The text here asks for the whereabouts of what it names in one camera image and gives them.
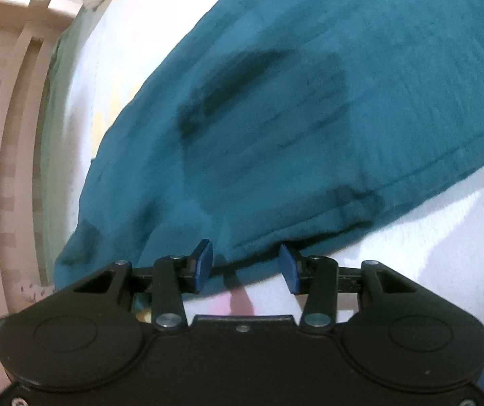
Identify pastel printed bed sheet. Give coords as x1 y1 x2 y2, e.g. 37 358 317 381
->
34 0 484 339

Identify white dotted cloth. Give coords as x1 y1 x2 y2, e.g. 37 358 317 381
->
14 278 55 303

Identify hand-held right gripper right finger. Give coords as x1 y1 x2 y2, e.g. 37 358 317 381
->
278 243 417 333

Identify teal pants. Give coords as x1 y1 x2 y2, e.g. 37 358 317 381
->
53 0 484 294

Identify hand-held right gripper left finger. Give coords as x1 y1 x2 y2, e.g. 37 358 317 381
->
73 239 214 331

